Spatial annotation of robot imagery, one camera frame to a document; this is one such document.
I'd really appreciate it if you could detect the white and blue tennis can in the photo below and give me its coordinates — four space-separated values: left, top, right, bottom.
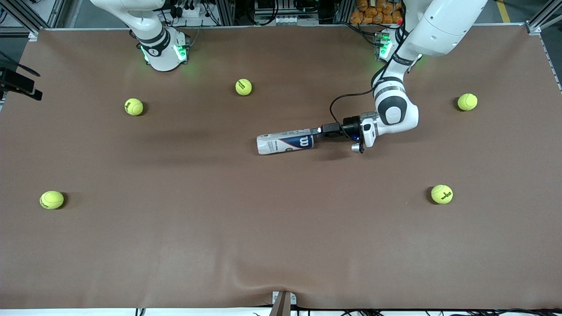
256 129 315 155

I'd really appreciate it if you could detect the brown table mat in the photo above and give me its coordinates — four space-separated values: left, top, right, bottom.
0 24 562 310

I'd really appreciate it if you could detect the pile of orange objects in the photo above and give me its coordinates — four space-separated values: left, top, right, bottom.
350 0 407 25

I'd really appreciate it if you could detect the black electronics unit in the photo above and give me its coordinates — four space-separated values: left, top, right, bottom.
254 0 321 16

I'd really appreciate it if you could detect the white power strip with plugs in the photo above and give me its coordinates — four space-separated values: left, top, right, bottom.
169 0 209 20

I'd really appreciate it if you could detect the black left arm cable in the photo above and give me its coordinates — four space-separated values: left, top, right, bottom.
329 57 407 128

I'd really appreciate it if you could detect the aluminium corner frame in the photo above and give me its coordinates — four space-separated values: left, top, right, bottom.
0 0 84 41
525 0 562 35

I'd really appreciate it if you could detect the aluminium frame post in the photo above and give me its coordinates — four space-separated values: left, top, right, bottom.
214 0 238 26
334 0 354 24

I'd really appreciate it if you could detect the grey metal mount bracket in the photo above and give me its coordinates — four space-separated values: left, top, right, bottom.
269 291 297 316

